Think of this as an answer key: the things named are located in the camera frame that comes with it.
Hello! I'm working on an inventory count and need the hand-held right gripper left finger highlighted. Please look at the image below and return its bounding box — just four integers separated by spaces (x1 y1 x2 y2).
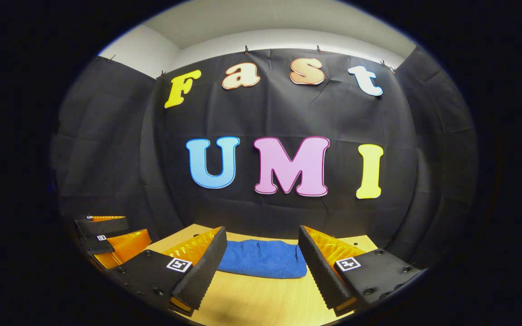
107 225 229 317

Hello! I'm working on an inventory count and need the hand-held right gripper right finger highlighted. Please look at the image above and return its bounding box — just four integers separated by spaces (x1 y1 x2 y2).
297 225 425 317

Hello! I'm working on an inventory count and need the blue corduroy jacket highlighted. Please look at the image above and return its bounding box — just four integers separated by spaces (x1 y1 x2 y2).
217 239 308 279

